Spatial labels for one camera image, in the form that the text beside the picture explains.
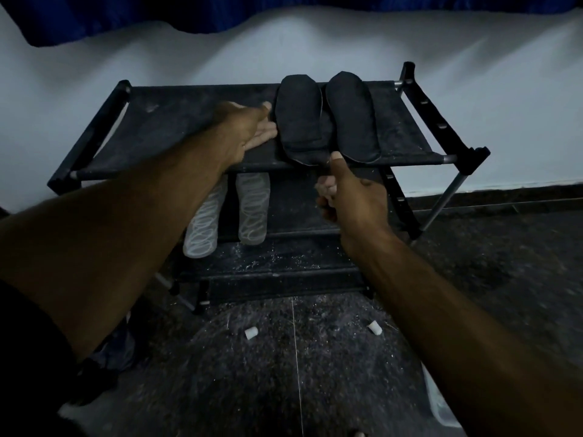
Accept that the person's right hand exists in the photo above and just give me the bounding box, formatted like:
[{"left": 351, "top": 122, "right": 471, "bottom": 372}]
[{"left": 315, "top": 151, "right": 402, "bottom": 258}]

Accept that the person's left hand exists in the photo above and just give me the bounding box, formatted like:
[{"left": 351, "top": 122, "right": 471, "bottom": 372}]
[{"left": 207, "top": 101, "right": 279, "bottom": 167}]

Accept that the person's right forearm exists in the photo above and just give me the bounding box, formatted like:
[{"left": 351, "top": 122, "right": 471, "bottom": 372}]
[{"left": 341, "top": 225, "right": 583, "bottom": 437}]

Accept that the person's left forearm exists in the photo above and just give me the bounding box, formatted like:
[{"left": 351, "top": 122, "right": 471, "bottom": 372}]
[{"left": 0, "top": 130, "right": 229, "bottom": 362}]

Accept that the black insole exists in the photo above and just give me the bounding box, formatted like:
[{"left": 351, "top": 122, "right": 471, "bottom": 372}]
[
  {"left": 325, "top": 71, "right": 382, "bottom": 164},
  {"left": 274, "top": 74, "right": 336, "bottom": 168}
]

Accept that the black shoe rack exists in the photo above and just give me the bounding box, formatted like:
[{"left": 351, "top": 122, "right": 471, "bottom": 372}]
[{"left": 47, "top": 62, "right": 491, "bottom": 314}]

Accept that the translucent patterned insole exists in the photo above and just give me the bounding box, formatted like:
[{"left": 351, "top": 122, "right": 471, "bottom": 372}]
[
  {"left": 235, "top": 172, "right": 271, "bottom": 246},
  {"left": 182, "top": 175, "right": 228, "bottom": 259}
]

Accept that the blue curtain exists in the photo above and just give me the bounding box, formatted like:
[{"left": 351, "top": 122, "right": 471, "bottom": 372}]
[{"left": 0, "top": 0, "right": 583, "bottom": 48}]

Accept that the white plastic container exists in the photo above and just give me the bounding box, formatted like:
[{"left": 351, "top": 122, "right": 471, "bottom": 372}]
[{"left": 420, "top": 363, "right": 464, "bottom": 429}]

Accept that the dark plastic bag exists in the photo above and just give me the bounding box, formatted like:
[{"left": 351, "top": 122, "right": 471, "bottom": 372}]
[{"left": 84, "top": 313, "right": 138, "bottom": 376}]

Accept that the black shirt sleeve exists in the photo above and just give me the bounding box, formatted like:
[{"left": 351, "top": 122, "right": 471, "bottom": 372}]
[{"left": 0, "top": 278, "right": 88, "bottom": 437}]

